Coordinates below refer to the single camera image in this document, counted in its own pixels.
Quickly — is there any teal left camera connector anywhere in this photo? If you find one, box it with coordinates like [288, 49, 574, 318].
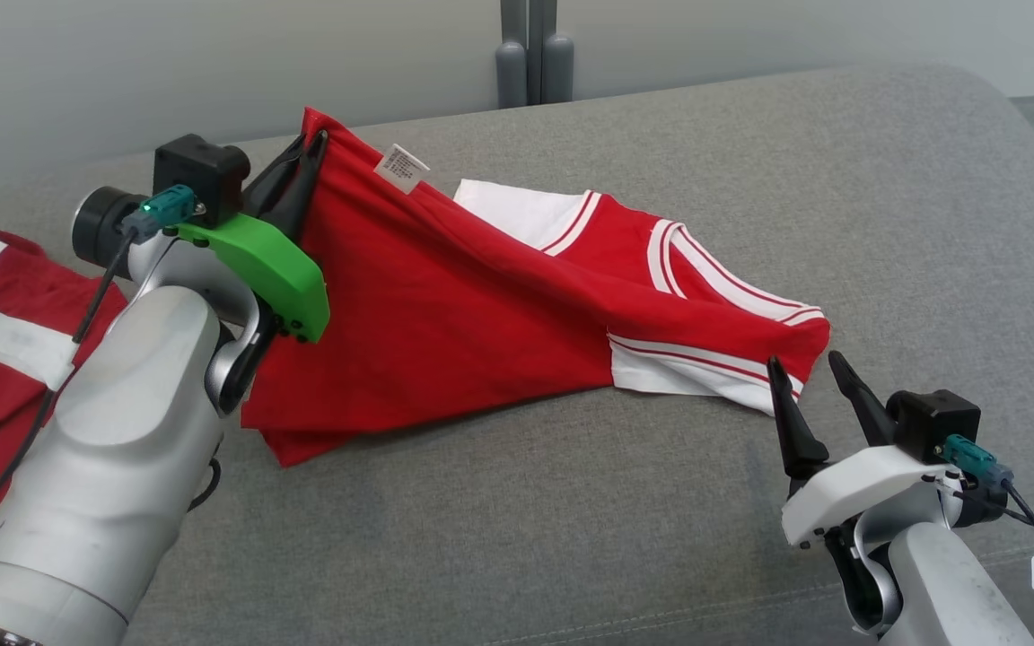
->
[120, 185, 199, 241]

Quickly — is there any grey partition post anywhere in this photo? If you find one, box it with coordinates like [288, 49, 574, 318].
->
[499, 0, 559, 107]

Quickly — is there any grey rounded post foot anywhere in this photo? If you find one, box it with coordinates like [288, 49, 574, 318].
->
[541, 33, 574, 104]
[495, 40, 529, 109]

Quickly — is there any teal camera connector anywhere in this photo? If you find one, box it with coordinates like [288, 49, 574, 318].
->
[120, 185, 199, 241]
[941, 434, 1014, 493]

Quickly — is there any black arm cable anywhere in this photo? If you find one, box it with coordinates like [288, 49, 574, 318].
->
[930, 476, 1034, 646]
[0, 229, 136, 575]

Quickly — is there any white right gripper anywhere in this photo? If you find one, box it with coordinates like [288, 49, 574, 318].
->
[767, 349, 962, 550]

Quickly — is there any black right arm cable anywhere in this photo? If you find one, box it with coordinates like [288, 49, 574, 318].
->
[930, 476, 1034, 646]

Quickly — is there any teal right camera connector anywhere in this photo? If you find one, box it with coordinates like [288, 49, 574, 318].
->
[941, 434, 1014, 493]

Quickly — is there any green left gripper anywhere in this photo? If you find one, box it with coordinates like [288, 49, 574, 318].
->
[162, 130, 331, 345]

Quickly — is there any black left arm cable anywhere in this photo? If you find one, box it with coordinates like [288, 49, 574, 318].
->
[0, 229, 136, 575]

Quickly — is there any red Bulls jersey shirt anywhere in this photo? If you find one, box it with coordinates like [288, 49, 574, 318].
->
[241, 106, 832, 469]

